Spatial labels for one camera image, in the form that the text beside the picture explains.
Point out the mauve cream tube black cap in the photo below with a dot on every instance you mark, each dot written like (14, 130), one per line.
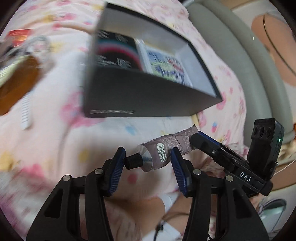
(156, 153)

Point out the brown wooden comb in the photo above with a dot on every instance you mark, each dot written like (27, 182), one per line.
(23, 79)

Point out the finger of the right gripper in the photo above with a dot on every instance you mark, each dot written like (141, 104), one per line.
(212, 150)
(209, 139)

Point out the beige padded headboard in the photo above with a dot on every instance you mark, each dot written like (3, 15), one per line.
(242, 51)

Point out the cartoon bead art pack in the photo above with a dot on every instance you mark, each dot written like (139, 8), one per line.
(162, 64)

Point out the red envelope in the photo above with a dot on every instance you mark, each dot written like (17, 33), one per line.
(18, 37)

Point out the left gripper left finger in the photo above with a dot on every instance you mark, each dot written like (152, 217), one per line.
(101, 183)

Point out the black smart cool box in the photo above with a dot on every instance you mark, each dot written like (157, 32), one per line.
(113, 49)

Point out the clear cartoon phone case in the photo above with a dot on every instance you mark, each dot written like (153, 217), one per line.
(38, 47)

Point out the black tracking camera module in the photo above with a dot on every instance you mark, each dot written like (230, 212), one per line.
(266, 141)

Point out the black open storage box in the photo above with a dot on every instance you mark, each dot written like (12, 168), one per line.
(110, 91)

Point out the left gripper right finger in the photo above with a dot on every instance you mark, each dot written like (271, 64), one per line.
(195, 184)

